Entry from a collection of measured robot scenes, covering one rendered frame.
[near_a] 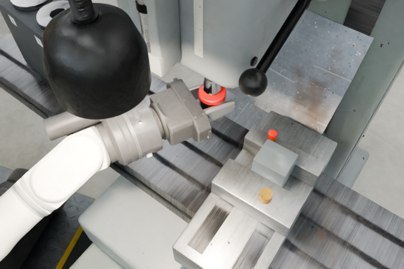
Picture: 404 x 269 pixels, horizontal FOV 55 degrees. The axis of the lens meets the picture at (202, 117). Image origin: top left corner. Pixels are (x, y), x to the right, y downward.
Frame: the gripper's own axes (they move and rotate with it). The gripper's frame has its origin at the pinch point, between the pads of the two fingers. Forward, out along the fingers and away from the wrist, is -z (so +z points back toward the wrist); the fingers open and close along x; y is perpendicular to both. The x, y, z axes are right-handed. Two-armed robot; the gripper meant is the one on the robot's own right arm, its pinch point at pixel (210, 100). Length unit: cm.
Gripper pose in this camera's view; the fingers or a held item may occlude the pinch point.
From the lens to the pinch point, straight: 67.2
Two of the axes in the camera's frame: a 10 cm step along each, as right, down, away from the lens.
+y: -0.1, 6.1, 8.0
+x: -4.8, -7.0, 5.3
